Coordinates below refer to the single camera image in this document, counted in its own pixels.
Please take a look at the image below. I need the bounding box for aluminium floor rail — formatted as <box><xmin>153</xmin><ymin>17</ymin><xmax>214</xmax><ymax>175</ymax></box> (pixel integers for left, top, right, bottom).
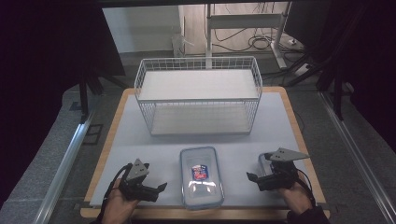
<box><xmin>32</xmin><ymin>113</ymin><xmax>94</xmax><ymax>224</ymax></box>
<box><xmin>318</xmin><ymin>91</ymin><xmax>396</xmax><ymax>218</ymax></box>

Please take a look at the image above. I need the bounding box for person's right hand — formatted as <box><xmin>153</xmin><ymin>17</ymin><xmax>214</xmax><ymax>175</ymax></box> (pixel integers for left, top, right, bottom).
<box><xmin>276</xmin><ymin>179</ymin><xmax>314</xmax><ymax>217</ymax></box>

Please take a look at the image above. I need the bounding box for white wire two-tier rack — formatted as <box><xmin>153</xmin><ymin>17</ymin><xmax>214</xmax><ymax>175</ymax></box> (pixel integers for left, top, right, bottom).
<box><xmin>134</xmin><ymin>56</ymin><xmax>263</xmax><ymax>137</ymax></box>

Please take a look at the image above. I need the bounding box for large clear food container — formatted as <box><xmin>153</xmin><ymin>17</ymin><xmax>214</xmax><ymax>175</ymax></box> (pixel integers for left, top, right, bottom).
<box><xmin>178</xmin><ymin>146</ymin><xmax>225</xmax><ymax>211</ymax></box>

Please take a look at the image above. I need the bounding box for white metal desk frame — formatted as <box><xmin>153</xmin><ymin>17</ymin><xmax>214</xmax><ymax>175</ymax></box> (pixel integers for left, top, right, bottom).
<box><xmin>205</xmin><ymin>2</ymin><xmax>292</xmax><ymax>70</ymax></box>

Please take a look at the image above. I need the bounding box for black metal stand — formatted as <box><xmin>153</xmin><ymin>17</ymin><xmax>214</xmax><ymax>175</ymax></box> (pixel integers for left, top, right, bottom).
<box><xmin>78</xmin><ymin>73</ymin><xmax>104</xmax><ymax>124</ymax></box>
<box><xmin>316</xmin><ymin>66</ymin><xmax>354</xmax><ymax>121</ymax></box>

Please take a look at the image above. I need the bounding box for pale grey table mat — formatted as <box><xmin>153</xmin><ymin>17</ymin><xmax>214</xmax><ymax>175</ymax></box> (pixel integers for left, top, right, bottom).
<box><xmin>89</xmin><ymin>91</ymin><xmax>318</xmax><ymax>209</ymax></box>

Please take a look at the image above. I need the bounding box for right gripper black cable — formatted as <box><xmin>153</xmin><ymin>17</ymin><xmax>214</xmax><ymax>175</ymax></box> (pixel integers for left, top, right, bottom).
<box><xmin>295</xmin><ymin>167</ymin><xmax>317</xmax><ymax>208</ymax></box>

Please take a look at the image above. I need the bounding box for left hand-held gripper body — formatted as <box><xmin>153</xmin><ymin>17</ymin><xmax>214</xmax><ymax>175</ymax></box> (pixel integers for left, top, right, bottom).
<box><xmin>119</xmin><ymin>158</ymin><xmax>159</xmax><ymax>202</ymax></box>

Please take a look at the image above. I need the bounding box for tangle of black floor cables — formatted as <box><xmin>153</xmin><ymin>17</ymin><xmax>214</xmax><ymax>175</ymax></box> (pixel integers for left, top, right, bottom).
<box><xmin>212</xmin><ymin>3</ymin><xmax>304</xmax><ymax>54</ymax></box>

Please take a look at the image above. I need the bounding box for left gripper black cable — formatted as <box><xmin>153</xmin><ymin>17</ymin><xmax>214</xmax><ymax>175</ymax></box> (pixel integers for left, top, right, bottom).
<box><xmin>104</xmin><ymin>162</ymin><xmax>134</xmax><ymax>208</ymax></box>

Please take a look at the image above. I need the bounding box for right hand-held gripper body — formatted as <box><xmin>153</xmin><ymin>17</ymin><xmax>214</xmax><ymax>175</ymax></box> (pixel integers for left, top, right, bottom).
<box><xmin>257</xmin><ymin>147</ymin><xmax>311</xmax><ymax>191</ymax></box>

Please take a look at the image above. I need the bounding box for person's left hand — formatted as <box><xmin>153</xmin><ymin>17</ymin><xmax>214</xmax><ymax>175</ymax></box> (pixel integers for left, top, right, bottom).
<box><xmin>100</xmin><ymin>178</ymin><xmax>141</xmax><ymax>224</ymax></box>

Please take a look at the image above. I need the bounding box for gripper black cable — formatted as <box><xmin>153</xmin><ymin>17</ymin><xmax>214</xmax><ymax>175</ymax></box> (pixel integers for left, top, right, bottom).
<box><xmin>295</xmin><ymin>167</ymin><xmax>317</xmax><ymax>208</ymax></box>
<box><xmin>104</xmin><ymin>162</ymin><xmax>134</xmax><ymax>208</ymax></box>

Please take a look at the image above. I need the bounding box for white power strip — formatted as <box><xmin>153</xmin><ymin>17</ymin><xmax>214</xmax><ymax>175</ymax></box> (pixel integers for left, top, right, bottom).
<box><xmin>293</xmin><ymin>63</ymin><xmax>312</xmax><ymax>77</ymax></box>

